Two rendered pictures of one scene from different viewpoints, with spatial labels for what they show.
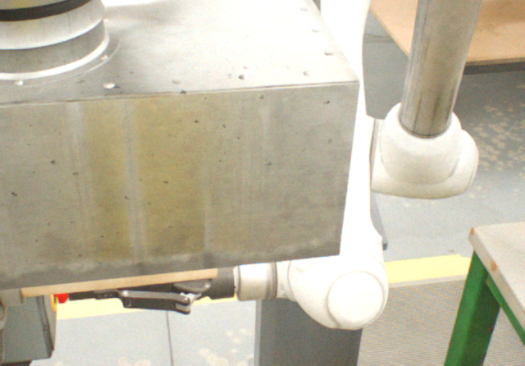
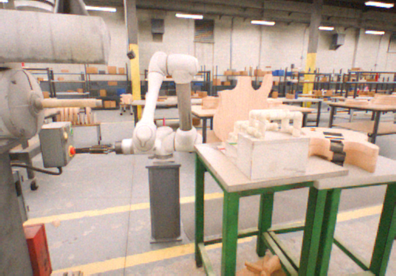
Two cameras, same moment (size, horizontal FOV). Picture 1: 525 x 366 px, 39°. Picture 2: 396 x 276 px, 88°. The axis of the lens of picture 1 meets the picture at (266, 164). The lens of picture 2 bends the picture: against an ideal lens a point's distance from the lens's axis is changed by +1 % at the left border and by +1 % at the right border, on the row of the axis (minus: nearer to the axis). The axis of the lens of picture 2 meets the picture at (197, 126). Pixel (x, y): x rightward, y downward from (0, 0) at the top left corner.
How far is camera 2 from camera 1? 0.60 m
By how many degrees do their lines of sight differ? 23
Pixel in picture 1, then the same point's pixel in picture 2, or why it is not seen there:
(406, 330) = not seen: hidden behind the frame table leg
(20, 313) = (56, 148)
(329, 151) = (97, 33)
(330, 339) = (169, 200)
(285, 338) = (156, 200)
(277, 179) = (86, 39)
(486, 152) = not seen: hidden behind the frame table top
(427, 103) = (183, 120)
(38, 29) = (32, 2)
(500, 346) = not seen: hidden behind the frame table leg
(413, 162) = (183, 138)
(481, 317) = (199, 170)
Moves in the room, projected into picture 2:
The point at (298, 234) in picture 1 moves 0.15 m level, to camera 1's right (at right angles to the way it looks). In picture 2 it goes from (93, 56) to (141, 56)
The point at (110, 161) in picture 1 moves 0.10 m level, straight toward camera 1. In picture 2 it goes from (46, 28) to (29, 18)
